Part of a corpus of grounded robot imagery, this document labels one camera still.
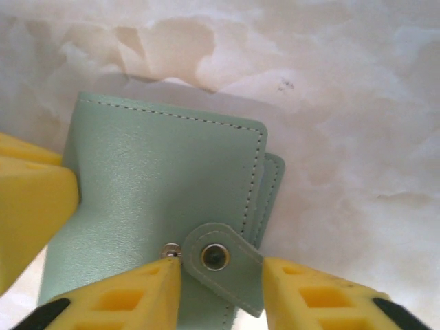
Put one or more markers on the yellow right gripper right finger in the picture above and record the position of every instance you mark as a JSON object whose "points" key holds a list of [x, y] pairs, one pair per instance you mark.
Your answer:
{"points": [[309, 302]]}

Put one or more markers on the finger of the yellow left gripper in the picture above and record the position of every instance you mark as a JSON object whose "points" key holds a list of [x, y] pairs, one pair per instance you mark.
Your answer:
{"points": [[27, 151], [31, 206]]}

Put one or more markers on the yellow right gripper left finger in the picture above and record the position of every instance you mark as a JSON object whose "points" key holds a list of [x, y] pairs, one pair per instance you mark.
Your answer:
{"points": [[130, 299]]}

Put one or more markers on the green leather card holder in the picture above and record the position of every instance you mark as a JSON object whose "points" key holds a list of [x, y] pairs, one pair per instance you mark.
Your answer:
{"points": [[154, 172]]}

